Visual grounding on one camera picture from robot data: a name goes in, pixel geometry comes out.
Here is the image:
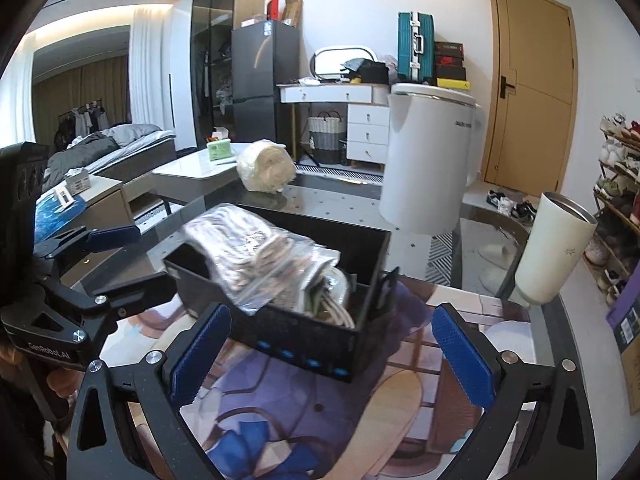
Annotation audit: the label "bagged white rope bundle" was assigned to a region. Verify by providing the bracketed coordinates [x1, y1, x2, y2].
[180, 202, 342, 317]

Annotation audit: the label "white cable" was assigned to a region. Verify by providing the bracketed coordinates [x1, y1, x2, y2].
[314, 266, 357, 330]

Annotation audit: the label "person's left hand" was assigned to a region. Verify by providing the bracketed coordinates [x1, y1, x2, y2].
[1, 344, 84, 399]

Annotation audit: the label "blue package on cabinet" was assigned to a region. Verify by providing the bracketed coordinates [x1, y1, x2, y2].
[35, 188, 87, 244]

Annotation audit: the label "beige side cabinet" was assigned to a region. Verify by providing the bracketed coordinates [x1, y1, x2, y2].
[34, 173, 137, 281]

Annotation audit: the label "bed with grey bedding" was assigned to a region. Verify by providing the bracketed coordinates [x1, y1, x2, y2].
[42, 124, 176, 192]

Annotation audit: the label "anime print desk mat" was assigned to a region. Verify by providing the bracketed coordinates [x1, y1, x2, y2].
[98, 278, 536, 480]

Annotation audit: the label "open cardboard box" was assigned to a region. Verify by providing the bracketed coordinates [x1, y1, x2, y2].
[620, 336, 640, 414]

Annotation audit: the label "white coffee table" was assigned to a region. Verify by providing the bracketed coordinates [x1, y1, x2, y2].
[151, 143, 250, 205]

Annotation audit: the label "purple paper bag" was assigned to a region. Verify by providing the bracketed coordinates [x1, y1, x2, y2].
[606, 281, 639, 353]

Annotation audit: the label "green tissue box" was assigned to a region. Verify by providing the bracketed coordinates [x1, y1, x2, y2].
[206, 138, 233, 162]

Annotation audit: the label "black cardboard box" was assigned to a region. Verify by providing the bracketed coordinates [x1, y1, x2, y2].
[164, 204, 397, 382]

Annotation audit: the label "bagged cream yarn ball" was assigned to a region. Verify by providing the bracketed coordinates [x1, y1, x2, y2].
[236, 140, 296, 193]

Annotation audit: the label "shoe rack with shoes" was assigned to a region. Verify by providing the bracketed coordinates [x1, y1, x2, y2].
[582, 113, 639, 306]

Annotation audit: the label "cream tumbler cup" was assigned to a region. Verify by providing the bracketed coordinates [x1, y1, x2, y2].
[514, 192, 598, 304]

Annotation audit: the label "black refrigerator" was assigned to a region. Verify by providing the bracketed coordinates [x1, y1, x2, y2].
[231, 21, 300, 146]

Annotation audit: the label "woven basket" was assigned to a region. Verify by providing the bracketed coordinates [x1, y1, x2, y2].
[307, 110, 347, 165]

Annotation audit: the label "oval white mirror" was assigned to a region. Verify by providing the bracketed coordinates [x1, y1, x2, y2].
[309, 46, 378, 82]

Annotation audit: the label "white dresser desk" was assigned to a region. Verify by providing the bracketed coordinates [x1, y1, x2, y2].
[279, 82, 390, 166]

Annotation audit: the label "black bag on desk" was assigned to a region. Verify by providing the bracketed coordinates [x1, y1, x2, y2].
[342, 58, 388, 84]

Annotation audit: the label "white cylindrical appliance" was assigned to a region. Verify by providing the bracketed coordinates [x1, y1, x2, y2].
[380, 82, 478, 236]

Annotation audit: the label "wooden door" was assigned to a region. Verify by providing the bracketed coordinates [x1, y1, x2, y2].
[482, 0, 578, 196]

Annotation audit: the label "stacked shoe boxes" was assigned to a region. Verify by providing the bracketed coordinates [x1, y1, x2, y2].
[435, 41, 471, 91]

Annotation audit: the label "teal suitcase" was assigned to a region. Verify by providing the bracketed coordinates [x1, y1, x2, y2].
[397, 12, 436, 84]

